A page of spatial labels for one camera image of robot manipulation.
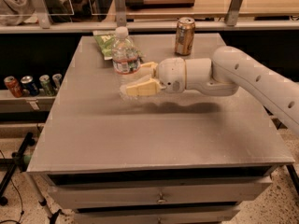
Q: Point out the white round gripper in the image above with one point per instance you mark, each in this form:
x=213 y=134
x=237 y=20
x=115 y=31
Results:
x=171 y=75

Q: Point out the clear plastic water bottle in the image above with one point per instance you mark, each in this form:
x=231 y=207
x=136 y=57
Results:
x=125 y=69

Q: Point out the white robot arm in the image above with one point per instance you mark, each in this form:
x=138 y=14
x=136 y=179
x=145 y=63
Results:
x=227 y=70

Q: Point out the green jalapeno chip bag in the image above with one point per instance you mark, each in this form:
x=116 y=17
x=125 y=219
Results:
x=104 y=42

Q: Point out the gold soda can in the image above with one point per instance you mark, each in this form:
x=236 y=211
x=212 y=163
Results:
x=184 y=36

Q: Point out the grey metal drawer cabinet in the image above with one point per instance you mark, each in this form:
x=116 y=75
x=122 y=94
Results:
x=93 y=135

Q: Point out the silver soda can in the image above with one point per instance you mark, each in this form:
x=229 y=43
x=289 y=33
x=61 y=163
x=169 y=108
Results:
x=57 y=79

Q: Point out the green soda can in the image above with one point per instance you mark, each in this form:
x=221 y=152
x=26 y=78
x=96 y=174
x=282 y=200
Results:
x=46 y=85

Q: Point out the dark blue soda can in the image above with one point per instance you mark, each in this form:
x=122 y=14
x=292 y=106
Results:
x=30 y=85

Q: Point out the upper cabinet drawer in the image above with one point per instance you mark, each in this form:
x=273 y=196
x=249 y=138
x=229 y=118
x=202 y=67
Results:
x=206 y=190

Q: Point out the cabinet drawer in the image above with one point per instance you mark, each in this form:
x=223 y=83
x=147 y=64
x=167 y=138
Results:
x=206 y=190
x=174 y=215

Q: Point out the red soda can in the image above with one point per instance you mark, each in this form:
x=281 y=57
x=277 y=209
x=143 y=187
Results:
x=14 y=86

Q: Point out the low grey shelf ledge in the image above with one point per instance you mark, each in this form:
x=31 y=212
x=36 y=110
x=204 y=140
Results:
x=26 y=103

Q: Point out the lower cabinet drawer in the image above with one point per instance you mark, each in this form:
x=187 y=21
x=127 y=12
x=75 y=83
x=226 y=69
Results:
x=174 y=215

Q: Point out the grey cloth behind glass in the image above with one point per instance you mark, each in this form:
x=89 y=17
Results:
x=15 y=12

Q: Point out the black tripod stand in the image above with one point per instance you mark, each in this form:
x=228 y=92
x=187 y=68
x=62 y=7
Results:
x=9 y=165

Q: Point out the middle metal bracket post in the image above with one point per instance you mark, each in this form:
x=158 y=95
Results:
x=120 y=8

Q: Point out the metal bracket post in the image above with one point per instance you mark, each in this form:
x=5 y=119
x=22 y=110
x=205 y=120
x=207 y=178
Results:
x=232 y=14
x=42 y=13
x=120 y=8

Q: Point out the right metal bracket post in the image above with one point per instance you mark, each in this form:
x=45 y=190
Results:
x=232 y=14

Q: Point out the left metal bracket post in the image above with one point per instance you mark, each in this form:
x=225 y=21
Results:
x=42 y=13

